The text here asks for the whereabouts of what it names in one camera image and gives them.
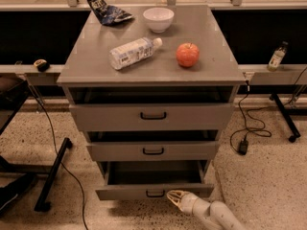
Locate red apple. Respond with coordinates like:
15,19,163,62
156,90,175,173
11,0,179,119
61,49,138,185
176,43,200,67

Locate black wheeled stand leg right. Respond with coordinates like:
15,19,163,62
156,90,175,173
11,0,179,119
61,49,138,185
270,93,300,143

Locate dark blue snack bag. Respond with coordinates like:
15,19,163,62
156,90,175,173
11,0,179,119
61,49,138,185
87,0,133,26

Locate black floor cable left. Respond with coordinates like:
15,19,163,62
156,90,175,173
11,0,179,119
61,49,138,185
27,84,90,230

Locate white ceramic bowl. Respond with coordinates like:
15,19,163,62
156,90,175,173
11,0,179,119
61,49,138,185
143,8,175,33

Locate grey drawer cabinet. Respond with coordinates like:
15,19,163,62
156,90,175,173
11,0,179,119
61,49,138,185
56,5,247,177

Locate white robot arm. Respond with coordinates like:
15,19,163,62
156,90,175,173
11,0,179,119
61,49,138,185
167,190,247,230

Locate black power adapter with cable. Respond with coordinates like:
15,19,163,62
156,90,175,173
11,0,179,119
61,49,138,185
228,80,272,156

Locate grey middle drawer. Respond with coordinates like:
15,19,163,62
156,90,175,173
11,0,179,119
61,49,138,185
87,130,219,162

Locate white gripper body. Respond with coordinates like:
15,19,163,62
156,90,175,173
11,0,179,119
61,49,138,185
179,192,211,219

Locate dark table left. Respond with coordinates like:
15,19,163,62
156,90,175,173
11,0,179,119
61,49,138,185
0,76,29,134

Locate small green label bottle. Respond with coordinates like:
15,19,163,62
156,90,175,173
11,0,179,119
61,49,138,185
267,41,289,71

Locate grey bottom drawer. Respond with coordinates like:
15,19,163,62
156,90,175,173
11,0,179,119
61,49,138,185
97,160,214,200

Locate clear plastic water bottle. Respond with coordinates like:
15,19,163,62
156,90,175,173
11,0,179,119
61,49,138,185
109,37,163,70

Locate grey top drawer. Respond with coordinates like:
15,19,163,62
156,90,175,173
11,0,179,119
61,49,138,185
69,87,233,131

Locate black stand leg left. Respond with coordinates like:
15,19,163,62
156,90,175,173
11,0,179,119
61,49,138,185
35,138,72,212

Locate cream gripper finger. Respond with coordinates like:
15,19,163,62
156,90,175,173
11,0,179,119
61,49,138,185
167,190,189,199
167,194,182,208

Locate small black yellow device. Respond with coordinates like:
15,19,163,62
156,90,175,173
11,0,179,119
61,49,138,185
34,59,50,72

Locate grey drawer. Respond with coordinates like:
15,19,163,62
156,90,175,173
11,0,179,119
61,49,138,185
87,130,219,162
69,87,233,131
97,160,214,200

